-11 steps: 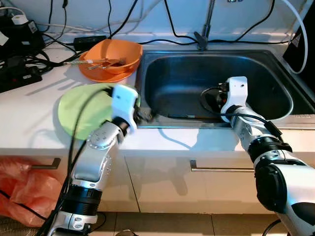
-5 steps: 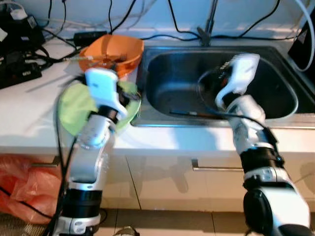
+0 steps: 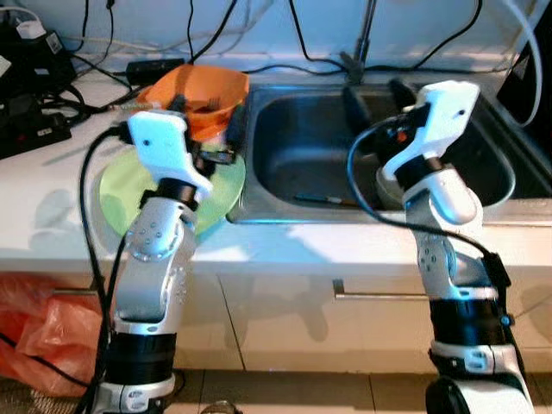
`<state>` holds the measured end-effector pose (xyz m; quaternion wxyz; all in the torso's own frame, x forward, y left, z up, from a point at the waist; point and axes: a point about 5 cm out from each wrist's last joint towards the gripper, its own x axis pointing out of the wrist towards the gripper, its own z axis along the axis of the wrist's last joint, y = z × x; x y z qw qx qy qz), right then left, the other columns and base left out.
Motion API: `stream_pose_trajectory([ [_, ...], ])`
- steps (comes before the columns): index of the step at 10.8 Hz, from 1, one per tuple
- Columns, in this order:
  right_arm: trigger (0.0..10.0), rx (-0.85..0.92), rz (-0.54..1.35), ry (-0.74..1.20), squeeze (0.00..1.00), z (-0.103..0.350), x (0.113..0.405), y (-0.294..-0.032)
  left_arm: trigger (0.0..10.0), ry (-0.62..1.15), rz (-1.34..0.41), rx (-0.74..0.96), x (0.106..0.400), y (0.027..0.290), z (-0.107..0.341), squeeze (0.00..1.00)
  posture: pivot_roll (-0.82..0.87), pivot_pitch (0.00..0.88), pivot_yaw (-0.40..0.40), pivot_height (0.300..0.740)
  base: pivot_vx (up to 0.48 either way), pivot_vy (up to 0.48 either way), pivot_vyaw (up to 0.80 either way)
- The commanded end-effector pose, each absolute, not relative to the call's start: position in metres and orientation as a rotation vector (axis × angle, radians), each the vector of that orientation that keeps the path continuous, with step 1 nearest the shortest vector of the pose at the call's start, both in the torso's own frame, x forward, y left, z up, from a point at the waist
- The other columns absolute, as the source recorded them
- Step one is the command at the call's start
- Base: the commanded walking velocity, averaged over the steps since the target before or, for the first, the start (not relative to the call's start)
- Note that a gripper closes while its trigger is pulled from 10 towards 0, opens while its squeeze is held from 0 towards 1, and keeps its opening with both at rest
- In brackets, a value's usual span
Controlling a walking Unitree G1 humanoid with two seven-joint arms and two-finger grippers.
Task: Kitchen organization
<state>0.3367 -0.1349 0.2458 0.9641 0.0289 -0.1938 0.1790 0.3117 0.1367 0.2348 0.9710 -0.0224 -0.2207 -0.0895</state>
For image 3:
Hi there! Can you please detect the orange plastic bowl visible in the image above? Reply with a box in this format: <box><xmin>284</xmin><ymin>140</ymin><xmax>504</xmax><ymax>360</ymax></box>
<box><xmin>138</xmin><ymin>65</ymin><xmax>251</xmax><ymax>143</ymax></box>

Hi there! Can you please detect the slim metal fork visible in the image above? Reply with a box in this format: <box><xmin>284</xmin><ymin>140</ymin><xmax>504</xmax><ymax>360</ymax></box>
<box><xmin>293</xmin><ymin>194</ymin><xmax>361</xmax><ymax>208</ymax></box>

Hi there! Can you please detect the metal sink faucet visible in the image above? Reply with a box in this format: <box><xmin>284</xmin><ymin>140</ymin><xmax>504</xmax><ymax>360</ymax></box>
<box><xmin>339</xmin><ymin>0</ymin><xmax>380</xmax><ymax>85</ymax></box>

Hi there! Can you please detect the small black power adapter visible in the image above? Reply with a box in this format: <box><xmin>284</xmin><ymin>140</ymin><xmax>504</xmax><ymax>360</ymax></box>
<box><xmin>127</xmin><ymin>59</ymin><xmax>186</xmax><ymax>83</ymax></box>

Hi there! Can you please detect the stainless steel sink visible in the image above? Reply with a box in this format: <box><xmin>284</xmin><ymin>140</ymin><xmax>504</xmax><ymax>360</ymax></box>
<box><xmin>229</xmin><ymin>82</ymin><xmax>552</xmax><ymax>227</ymax></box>

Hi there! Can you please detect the light green plate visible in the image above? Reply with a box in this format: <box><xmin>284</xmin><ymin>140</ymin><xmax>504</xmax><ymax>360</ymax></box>
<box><xmin>97</xmin><ymin>147</ymin><xmax>248</xmax><ymax>240</ymax></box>

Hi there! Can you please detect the black charger box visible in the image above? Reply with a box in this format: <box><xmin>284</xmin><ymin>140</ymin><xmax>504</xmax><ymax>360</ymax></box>
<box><xmin>0</xmin><ymin>30</ymin><xmax>78</xmax><ymax>113</ymax></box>

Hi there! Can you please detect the black power strip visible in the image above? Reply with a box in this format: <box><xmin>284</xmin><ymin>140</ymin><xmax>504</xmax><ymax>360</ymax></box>
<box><xmin>0</xmin><ymin>112</ymin><xmax>74</xmax><ymax>160</ymax></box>

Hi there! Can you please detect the white plug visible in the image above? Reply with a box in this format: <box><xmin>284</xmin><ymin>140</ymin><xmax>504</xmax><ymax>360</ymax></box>
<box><xmin>17</xmin><ymin>19</ymin><xmax>46</xmax><ymax>40</ymax></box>

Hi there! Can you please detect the white sink base cabinet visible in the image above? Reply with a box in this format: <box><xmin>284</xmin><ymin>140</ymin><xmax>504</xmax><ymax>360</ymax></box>
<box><xmin>0</xmin><ymin>229</ymin><xmax>552</xmax><ymax>376</ymax></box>

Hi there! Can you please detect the orange plastic bag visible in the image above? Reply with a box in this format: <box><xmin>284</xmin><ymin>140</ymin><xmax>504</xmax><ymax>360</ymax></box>
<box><xmin>0</xmin><ymin>272</ymin><xmax>113</xmax><ymax>398</ymax></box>

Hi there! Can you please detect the grey robot foot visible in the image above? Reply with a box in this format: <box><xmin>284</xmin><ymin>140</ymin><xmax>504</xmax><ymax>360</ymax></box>
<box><xmin>200</xmin><ymin>400</ymin><xmax>244</xmax><ymax>414</ymax></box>

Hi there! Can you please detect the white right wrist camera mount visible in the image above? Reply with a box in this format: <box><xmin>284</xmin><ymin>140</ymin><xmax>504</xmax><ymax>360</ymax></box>
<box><xmin>382</xmin><ymin>80</ymin><xmax>481</xmax><ymax>182</ymax></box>

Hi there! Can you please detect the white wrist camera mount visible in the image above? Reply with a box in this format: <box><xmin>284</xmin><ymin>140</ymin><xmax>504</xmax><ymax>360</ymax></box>
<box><xmin>382</xmin><ymin>80</ymin><xmax>481</xmax><ymax>182</ymax></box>
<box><xmin>128</xmin><ymin>110</ymin><xmax>215</xmax><ymax>201</ymax></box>

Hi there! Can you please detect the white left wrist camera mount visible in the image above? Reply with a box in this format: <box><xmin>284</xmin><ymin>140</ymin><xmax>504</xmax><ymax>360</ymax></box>
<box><xmin>128</xmin><ymin>110</ymin><xmax>215</xmax><ymax>201</ymax></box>

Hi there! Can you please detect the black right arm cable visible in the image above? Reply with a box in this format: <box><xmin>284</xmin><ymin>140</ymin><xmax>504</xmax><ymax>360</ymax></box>
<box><xmin>347</xmin><ymin>116</ymin><xmax>518</xmax><ymax>380</ymax></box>

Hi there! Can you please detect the black wall cable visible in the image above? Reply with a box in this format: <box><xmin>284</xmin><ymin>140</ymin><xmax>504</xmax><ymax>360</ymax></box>
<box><xmin>405</xmin><ymin>0</ymin><xmax>484</xmax><ymax>74</ymax></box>
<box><xmin>286</xmin><ymin>0</ymin><xmax>350</xmax><ymax>74</ymax></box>
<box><xmin>191</xmin><ymin>0</ymin><xmax>238</xmax><ymax>63</ymax></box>

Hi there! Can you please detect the white water hose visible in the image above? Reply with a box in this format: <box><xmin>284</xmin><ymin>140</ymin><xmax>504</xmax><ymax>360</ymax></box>
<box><xmin>500</xmin><ymin>0</ymin><xmax>544</xmax><ymax>130</ymax></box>

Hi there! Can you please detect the short metal drawer handle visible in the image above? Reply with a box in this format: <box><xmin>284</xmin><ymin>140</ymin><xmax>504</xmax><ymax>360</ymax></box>
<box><xmin>47</xmin><ymin>285</ymin><xmax>104</xmax><ymax>298</ymax></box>

